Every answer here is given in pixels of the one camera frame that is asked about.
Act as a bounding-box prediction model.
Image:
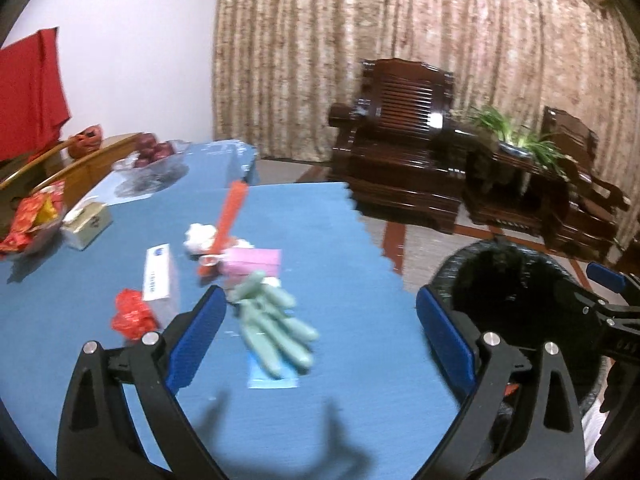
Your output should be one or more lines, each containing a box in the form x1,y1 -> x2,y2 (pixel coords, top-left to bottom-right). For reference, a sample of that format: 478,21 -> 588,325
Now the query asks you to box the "glass fruit bowl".
112,140 -> 193,198

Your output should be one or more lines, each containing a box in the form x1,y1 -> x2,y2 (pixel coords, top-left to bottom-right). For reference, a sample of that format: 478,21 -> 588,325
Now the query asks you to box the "orange mask ornament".
68,125 -> 104,159

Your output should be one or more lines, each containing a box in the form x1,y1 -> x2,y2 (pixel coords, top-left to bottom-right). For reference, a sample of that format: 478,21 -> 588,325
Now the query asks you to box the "black trash bin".
429,237 -> 640,461

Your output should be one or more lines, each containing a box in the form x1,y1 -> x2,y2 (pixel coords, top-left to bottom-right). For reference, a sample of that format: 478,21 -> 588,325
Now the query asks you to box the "white box with blue mark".
142,243 -> 181,322

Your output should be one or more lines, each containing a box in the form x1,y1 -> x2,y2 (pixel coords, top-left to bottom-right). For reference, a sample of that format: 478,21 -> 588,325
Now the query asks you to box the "orange stick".
197,181 -> 248,276

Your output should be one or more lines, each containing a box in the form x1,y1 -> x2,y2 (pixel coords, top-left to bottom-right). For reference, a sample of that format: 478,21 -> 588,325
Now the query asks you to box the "green rubber glove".
227,270 -> 321,378

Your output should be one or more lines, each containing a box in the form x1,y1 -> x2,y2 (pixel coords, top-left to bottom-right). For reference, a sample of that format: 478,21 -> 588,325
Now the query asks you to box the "dark wooden side table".
465,135 -> 571,241

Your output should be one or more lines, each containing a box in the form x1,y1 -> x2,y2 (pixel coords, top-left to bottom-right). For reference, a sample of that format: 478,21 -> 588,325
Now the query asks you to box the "glass bowl with candy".
0,182 -> 68,261

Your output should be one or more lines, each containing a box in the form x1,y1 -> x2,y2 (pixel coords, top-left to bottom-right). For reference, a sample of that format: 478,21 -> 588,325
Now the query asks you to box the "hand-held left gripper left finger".
56,285 -> 231,480

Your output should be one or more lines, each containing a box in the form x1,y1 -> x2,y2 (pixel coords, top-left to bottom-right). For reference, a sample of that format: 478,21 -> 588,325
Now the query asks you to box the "pile of red candy packets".
0,195 -> 66,253

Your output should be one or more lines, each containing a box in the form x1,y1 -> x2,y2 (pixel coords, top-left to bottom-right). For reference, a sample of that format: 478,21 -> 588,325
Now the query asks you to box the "wooden sideboard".
0,132 -> 146,241

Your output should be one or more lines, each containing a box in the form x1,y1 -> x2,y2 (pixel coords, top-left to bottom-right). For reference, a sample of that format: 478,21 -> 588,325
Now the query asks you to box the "blue packet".
247,350 -> 301,390

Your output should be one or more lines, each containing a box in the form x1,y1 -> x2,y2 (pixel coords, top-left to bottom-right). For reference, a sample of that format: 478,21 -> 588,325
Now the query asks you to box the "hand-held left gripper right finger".
415,285 -> 587,480

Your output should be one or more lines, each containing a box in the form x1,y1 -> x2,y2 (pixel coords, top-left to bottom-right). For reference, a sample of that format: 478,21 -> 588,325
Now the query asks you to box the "beige tissue box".
60,200 -> 113,251

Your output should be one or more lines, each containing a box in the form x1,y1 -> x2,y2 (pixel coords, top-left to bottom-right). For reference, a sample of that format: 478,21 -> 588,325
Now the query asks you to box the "dark wooden slatted armchair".
327,57 -> 468,235

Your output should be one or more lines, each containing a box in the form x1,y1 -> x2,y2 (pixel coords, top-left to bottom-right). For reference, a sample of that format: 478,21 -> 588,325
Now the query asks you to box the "patterned beige curtain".
212,0 -> 640,171

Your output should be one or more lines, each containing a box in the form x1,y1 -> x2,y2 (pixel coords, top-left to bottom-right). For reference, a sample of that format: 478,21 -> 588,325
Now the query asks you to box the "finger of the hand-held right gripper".
564,280 -> 626,326
586,261 -> 640,307

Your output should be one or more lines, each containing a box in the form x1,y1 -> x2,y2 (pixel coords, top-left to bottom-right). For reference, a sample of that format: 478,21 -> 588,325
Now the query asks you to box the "yellow candy packet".
35,196 -> 58,226

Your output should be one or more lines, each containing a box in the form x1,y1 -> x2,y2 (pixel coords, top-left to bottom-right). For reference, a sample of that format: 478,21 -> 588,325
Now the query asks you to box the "red cloth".
0,27 -> 71,161

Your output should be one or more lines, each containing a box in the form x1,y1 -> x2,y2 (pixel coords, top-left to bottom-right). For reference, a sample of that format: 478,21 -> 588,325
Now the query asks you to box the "blue tablecloth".
0,140 -> 466,480

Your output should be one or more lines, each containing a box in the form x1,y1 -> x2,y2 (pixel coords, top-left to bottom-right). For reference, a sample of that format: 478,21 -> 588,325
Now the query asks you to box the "pink packet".
220,248 -> 282,286

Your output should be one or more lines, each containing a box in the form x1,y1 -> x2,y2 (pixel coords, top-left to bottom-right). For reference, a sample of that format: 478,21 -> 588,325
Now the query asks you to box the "red wrapper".
111,289 -> 163,343

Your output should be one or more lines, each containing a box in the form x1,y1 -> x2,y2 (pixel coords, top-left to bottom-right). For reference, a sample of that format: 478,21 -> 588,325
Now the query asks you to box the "green potted plant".
470,105 -> 563,171

